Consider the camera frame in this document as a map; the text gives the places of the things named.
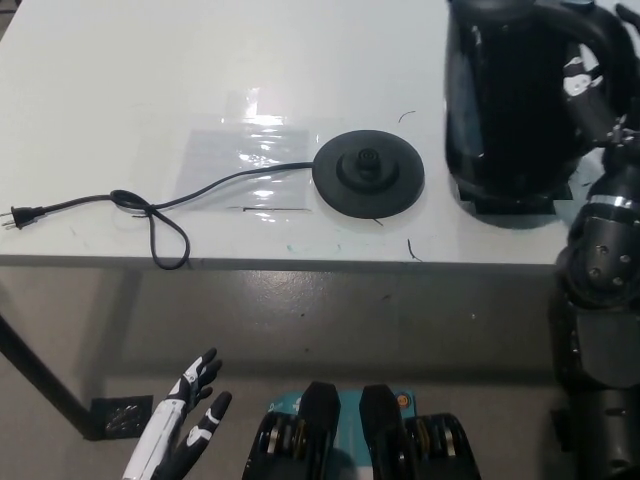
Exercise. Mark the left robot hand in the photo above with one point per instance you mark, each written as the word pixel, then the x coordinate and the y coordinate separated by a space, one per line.
pixel 160 430

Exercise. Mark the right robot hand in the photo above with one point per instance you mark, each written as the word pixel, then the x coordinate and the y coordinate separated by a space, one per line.
pixel 627 130

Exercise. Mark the black electric kettle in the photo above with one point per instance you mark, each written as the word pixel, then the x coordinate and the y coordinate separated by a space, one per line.
pixel 505 100

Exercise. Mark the round black kettle base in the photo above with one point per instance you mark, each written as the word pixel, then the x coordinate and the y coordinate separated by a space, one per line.
pixel 395 190

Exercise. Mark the black tape marker patch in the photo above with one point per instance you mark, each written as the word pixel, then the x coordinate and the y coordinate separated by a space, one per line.
pixel 562 192

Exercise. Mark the black table leg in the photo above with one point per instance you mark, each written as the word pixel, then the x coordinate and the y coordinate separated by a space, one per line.
pixel 40 375

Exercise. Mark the clear plastic sheet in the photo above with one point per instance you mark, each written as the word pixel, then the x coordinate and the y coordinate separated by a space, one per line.
pixel 250 167

